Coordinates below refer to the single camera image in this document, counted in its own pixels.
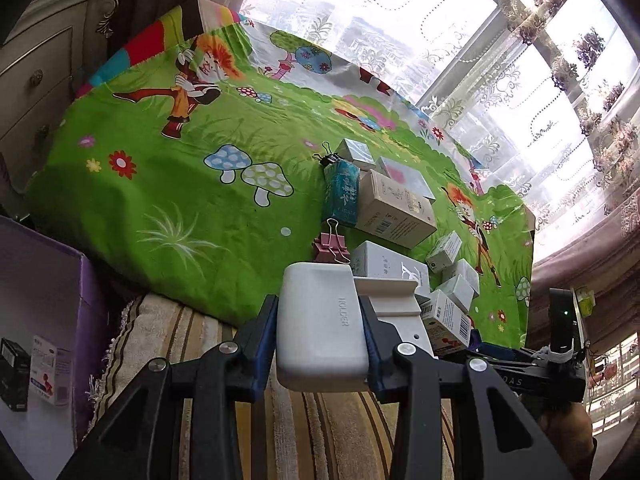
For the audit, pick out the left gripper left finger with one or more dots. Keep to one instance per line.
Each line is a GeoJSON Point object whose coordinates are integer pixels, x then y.
{"type": "Point", "coordinates": [138, 437]}

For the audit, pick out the white green medicine box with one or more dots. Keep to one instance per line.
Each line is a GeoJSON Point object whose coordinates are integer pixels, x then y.
{"type": "Point", "coordinates": [447, 326]}

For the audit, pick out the white rounded holder case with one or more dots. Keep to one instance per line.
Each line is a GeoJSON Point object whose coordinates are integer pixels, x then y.
{"type": "Point", "coordinates": [320, 337]}

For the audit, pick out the silver box with pink spot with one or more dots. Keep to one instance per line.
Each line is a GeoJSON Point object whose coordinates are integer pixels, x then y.
{"type": "Point", "coordinates": [407, 176]}

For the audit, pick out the black binder clip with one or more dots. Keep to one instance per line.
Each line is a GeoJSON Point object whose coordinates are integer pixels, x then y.
{"type": "Point", "coordinates": [327, 156]}

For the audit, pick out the person's hand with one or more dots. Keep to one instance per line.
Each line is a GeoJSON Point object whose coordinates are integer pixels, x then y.
{"type": "Point", "coordinates": [570, 432]}

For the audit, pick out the small plain white box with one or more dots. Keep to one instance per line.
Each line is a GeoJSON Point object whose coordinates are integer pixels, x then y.
{"type": "Point", "coordinates": [459, 291]}

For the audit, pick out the striped beige rug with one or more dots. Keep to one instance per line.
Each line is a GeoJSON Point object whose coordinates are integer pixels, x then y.
{"type": "Point", "coordinates": [287, 434]}

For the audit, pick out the small white text box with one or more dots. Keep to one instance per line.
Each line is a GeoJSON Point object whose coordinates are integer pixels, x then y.
{"type": "Point", "coordinates": [465, 270]}

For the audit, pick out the white box grey logo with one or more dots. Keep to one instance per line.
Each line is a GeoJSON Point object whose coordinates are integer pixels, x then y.
{"type": "Point", "coordinates": [370, 260]}

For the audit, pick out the mauve drape curtain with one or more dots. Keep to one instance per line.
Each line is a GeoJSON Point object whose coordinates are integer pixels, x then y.
{"type": "Point", "coordinates": [604, 261]}

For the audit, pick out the white red medicine box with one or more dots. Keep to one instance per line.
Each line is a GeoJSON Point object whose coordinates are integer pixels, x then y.
{"type": "Point", "coordinates": [50, 370]}

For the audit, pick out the pink binder clip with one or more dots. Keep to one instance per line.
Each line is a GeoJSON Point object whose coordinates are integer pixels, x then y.
{"type": "Point", "coordinates": [330, 246]}

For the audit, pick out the purple cardboard storage box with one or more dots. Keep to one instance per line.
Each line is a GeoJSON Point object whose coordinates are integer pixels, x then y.
{"type": "Point", "coordinates": [49, 293]}

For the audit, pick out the beige box with drawing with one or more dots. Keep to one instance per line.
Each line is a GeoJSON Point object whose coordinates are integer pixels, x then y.
{"type": "Point", "coordinates": [390, 211]}

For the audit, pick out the black box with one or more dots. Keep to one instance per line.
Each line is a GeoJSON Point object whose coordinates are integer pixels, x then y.
{"type": "Point", "coordinates": [15, 366]}

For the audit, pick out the teal tissue pack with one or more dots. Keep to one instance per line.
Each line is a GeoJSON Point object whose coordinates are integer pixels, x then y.
{"type": "Point", "coordinates": [341, 197]}

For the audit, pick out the small silver box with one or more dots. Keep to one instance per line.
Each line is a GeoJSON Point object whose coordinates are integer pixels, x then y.
{"type": "Point", "coordinates": [357, 153]}

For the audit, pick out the cartoon print green tablecloth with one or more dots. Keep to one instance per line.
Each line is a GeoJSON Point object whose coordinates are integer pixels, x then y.
{"type": "Point", "coordinates": [190, 163]}

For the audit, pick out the white lace curtain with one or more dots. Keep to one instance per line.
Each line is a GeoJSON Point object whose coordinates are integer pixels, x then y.
{"type": "Point", "coordinates": [539, 95]}

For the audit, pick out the cream dresser cabinet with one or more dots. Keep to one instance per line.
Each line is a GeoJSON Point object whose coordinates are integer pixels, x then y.
{"type": "Point", "coordinates": [52, 50]}

